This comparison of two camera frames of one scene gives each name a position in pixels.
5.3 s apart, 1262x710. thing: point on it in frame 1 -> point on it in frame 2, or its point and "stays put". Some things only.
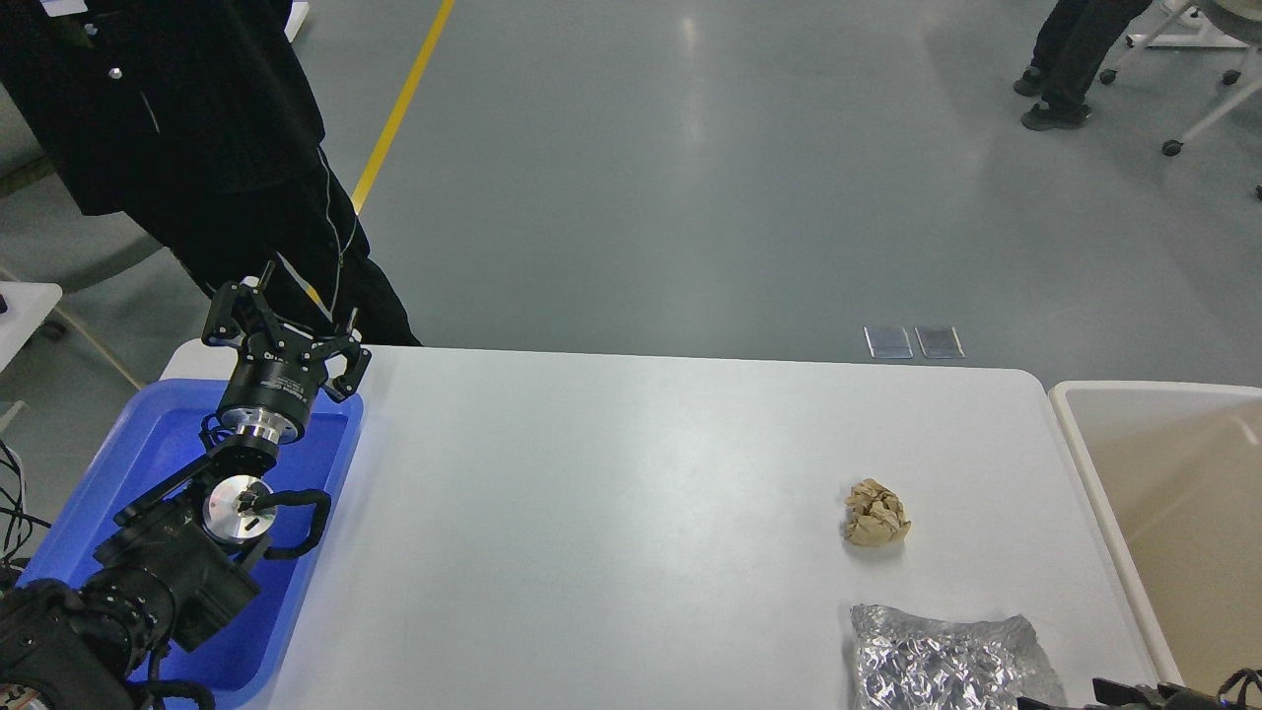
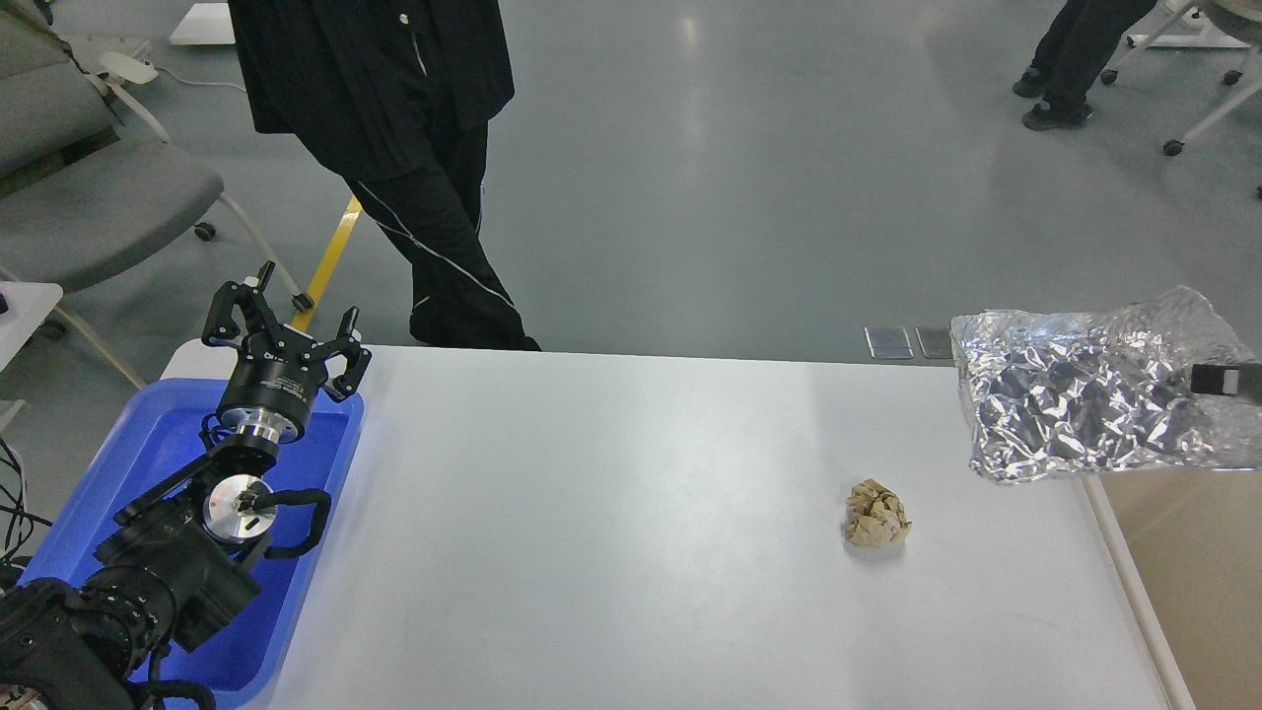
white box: [299, 13] -> [205, 24]
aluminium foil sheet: [904, 664] -> [1055, 393]
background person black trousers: [1075, 37] stays put
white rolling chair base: [1184, 25] stays put
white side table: [29, 304] stays put
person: [198, 121] -> [397, 96]
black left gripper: [279, 370] stays put
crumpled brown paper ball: [877, 517] stays put
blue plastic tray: [239, 663] stays put
